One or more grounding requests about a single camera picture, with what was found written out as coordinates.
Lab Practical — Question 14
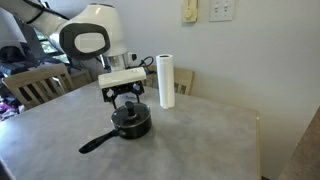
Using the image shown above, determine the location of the glass lid with black knob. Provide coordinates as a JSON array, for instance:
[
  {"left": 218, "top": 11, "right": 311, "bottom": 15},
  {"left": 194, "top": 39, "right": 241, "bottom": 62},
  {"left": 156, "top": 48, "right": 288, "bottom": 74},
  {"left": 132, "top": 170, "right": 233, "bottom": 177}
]
[{"left": 110, "top": 100, "right": 152, "bottom": 128}]

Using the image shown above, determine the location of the window with green view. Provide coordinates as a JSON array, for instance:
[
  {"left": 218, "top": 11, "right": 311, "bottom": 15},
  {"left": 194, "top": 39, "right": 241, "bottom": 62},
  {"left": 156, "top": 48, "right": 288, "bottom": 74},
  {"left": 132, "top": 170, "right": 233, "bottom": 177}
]
[{"left": 31, "top": 28, "right": 69, "bottom": 64}]

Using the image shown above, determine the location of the short looped black cable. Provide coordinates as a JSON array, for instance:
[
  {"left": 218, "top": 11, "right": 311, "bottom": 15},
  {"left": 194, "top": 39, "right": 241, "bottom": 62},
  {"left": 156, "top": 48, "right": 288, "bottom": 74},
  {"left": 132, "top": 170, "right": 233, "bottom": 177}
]
[{"left": 132, "top": 55, "right": 155, "bottom": 70}]

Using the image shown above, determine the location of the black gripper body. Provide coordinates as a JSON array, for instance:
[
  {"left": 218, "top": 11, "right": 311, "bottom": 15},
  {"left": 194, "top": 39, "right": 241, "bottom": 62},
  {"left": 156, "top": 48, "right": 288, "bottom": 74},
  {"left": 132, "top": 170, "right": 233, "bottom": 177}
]
[{"left": 105, "top": 81, "right": 143, "bottom": 98}]

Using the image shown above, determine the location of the colourful clothes pile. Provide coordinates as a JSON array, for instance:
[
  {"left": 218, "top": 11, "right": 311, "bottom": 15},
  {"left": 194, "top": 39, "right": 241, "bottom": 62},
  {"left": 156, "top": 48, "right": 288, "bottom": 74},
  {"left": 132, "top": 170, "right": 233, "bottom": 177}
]
[{"left": 0, "top": 94, "right": 26, "bottom": 122}]

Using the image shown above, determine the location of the dark bags pile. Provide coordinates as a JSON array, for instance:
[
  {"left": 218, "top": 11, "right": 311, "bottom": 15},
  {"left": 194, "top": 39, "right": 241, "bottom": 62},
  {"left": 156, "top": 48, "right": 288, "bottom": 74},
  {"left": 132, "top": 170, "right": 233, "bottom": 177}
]
[{"left": 0, "top": 44, "right": 44, "bottom": 78}]

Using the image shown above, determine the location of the wooden chair with solid top rail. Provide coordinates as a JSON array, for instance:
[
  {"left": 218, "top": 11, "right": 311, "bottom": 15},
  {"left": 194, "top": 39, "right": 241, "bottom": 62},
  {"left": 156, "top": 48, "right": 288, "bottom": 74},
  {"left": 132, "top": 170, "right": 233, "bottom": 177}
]
[{"left": 141, "top": 64, "right": 196, "bottom": 97}]

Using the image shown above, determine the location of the white light switch plate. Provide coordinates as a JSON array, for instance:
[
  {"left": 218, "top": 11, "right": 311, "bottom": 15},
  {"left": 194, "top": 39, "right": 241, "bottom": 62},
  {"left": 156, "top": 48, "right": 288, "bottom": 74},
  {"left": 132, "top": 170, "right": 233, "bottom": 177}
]
[{"left": 209, "top": 0, "right": 236, "bottom": 23}]

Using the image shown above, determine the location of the small wooden furniture piece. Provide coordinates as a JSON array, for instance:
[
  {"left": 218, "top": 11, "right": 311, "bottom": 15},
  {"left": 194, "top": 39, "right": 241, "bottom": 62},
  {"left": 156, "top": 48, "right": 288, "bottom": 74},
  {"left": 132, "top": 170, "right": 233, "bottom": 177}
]
[{"left": 68, "top": 68, "right": 94, "bottom": 90}]

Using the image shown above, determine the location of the light wooden slat-back chair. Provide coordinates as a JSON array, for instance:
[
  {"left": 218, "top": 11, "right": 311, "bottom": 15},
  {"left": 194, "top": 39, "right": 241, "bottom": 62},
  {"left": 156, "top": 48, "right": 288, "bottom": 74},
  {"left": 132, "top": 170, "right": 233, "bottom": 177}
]
[{"left": 1, "top": 63, "right": 76, "bottom": 111}]

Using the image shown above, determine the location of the beige wall thermostat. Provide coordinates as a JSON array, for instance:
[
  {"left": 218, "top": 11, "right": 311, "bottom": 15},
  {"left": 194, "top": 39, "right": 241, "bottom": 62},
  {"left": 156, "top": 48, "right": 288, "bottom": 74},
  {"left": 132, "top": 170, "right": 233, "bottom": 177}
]
[{"left": 182, "top": 0, "right": 199, "bottom": 24}]

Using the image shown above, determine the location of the black pot with long handle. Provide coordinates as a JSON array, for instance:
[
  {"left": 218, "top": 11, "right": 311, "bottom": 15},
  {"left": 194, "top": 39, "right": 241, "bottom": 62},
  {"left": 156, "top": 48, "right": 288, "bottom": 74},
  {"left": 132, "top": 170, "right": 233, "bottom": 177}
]
[{"left": 78, "top": 101, "right": 153, "bottom": 155}]

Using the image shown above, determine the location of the long black robot cable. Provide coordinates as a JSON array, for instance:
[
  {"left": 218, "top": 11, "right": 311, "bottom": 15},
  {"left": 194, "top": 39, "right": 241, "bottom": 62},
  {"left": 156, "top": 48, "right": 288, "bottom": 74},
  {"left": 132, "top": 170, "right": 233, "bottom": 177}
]
[{"left": 21, "top": 0, "right": 69, "bottom": 25}]

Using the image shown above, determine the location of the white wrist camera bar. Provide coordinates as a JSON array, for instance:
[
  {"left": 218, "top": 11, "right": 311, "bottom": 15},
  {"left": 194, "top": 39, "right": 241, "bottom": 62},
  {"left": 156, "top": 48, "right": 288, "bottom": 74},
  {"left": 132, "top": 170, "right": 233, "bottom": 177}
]
[{"left": 97, "top": 67, "right": 148, "bottom": 90}]

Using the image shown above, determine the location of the white paper towel roll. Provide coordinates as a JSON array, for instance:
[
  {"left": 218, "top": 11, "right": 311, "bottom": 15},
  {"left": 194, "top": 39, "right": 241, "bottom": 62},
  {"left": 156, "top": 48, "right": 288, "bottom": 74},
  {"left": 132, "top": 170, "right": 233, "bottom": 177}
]
[{"left": 155, "top": 53, "right": 176, "bottom": 110}]

